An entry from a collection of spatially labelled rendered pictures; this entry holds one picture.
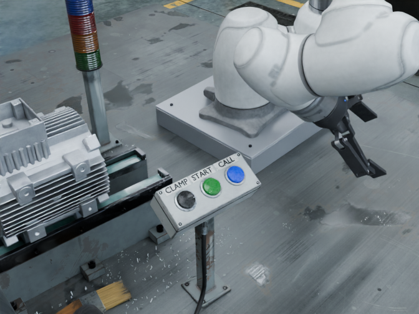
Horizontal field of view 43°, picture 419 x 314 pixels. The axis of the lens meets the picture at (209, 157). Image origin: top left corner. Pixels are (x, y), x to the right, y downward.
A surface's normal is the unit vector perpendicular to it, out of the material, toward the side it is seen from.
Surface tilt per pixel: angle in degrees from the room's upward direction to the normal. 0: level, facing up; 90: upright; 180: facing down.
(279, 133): 2
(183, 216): 30
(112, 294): 2
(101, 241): 90
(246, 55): 60
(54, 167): 0
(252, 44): 46
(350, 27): 53
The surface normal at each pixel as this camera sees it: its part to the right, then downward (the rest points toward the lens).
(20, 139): 0.61, 0.47
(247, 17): -0.14, -0.79
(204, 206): 0.29, -0.46
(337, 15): -0.67, -0.10
